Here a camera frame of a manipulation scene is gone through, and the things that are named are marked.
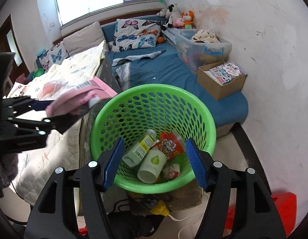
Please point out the cartoon bear picture book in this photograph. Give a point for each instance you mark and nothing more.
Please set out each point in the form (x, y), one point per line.
(17, 90)

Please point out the red plastic stool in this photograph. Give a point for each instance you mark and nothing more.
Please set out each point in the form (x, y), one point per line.
(286, 204)

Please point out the white tissue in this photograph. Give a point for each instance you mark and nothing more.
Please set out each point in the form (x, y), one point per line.
(171, 171)

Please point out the green plastic bowl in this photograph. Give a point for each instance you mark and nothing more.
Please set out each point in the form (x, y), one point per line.
(38, 73)

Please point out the pink snack wrapper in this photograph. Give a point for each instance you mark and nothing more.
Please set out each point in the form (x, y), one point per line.
(79, 100)

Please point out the yellow power plug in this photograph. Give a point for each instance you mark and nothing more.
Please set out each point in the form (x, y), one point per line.
(152, 204)

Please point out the orange fox plush toy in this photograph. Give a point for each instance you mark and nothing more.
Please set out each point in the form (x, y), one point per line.
(187, 20)

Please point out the cardboard box with cards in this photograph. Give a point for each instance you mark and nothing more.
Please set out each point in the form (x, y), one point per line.
(221, 79)

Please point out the green label plastic bottle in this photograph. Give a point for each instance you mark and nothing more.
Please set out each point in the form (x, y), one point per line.
(141, 146)

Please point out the left butterfly pillow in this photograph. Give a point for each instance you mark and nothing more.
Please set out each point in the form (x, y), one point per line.
(55, 55)

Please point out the butterfly pillow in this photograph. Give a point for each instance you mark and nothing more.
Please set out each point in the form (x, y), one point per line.
(133, 34)
(55, 55)

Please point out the red instant noodle cup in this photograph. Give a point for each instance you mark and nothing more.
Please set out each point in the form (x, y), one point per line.
(171, 144)

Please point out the green plastic trash basket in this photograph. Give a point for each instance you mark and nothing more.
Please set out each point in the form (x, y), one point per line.
(163, 108)

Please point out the clear plastic storage bin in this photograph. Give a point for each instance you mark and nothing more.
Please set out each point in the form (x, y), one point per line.
(197, 47)

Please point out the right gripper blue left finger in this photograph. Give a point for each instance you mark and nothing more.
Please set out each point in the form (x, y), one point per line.
(54, 215)

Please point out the beige cushion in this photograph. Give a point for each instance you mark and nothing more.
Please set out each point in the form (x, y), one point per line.
(84, 39)

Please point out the blue sofa mattress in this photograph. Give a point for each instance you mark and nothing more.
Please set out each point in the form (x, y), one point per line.
(168, 68)

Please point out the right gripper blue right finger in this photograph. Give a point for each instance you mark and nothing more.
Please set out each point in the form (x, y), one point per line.
(255, 215)

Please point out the white paper cup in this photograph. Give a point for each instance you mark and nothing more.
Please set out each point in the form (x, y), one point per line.
(151, 166)

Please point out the cow plush toy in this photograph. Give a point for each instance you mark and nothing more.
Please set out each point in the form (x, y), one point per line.
(172, 15)

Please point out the right butterfly pillow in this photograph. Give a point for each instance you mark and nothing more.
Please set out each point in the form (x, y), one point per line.
(133, 34)

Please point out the brown wooden door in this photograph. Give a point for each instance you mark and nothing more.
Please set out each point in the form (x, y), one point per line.
(8, 44)

